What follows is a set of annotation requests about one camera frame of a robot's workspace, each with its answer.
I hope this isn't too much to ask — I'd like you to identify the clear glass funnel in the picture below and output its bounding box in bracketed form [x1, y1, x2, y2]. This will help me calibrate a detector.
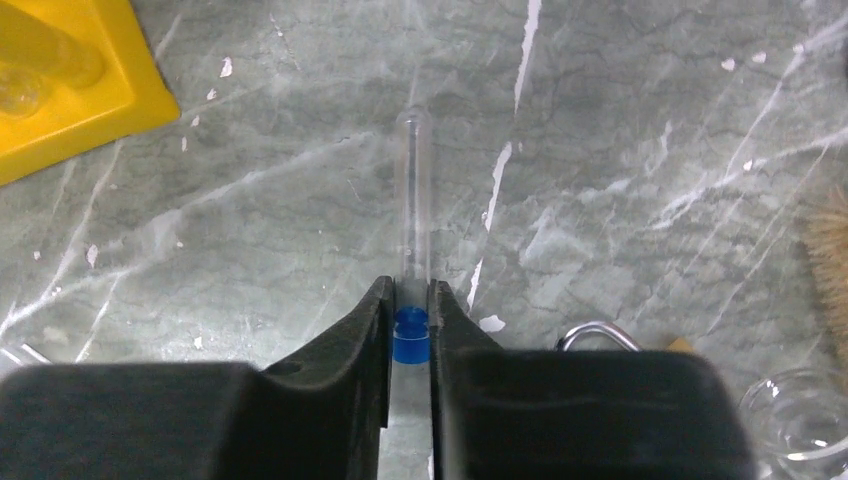
[739, 367, 847, 464]

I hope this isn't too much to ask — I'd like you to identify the yellow foam tray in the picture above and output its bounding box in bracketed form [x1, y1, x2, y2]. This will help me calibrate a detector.
[1, 1, 180, 184]

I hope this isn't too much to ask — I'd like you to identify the yellow rubber tubing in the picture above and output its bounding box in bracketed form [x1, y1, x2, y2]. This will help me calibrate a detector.
[667, 337, 695, 354]

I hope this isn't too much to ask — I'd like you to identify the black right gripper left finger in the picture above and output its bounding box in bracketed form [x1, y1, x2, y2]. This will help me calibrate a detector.
[1, 276, 394, 479]

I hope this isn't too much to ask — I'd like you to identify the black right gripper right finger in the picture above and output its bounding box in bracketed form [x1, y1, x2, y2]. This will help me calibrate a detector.
[428, 280, 758, 479]

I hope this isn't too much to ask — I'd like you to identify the brown bristle tube brush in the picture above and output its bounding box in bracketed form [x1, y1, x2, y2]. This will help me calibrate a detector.
[803, 189, 847, 371]

